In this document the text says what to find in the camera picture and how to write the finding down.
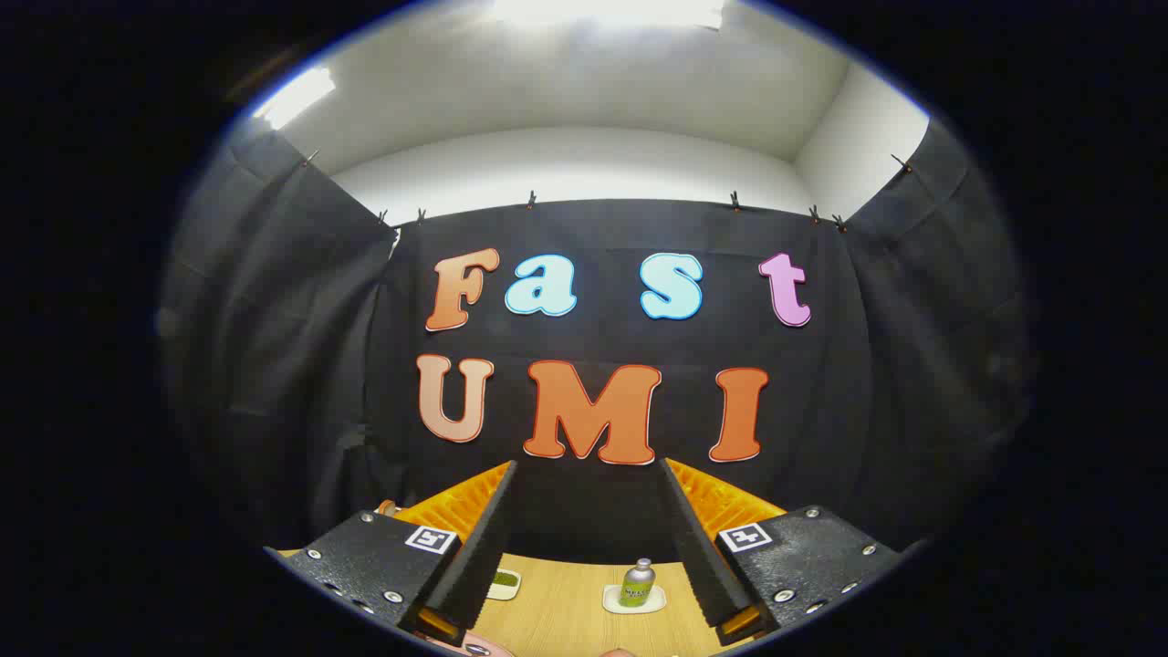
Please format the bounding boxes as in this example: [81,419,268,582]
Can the row of black cloth clips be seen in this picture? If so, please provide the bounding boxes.
[303,151,913,234]

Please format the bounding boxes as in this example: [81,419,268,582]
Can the white square coaster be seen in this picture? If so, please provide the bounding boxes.
[602,584,669,615]

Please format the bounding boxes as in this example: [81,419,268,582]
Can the rectangular ceiling light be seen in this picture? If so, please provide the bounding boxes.
[254,67,337,130]
[493,0,726,30]

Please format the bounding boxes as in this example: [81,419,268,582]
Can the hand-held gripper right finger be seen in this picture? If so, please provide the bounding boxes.
[657,456,927,649]

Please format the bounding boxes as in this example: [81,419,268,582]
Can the green label soda bottle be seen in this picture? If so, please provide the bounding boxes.
[619,558,656,609]

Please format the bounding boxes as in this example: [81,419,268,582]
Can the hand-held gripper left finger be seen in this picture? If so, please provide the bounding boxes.
[265,459,519,649]

